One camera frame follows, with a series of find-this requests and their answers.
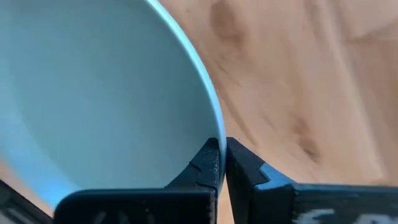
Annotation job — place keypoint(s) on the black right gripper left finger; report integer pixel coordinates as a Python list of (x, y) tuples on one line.
[(199, 174)]

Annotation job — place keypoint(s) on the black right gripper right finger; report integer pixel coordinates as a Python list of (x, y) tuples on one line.
[(245, 186)]

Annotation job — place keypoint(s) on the green plate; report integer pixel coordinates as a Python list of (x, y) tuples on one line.
[(93, 93)]

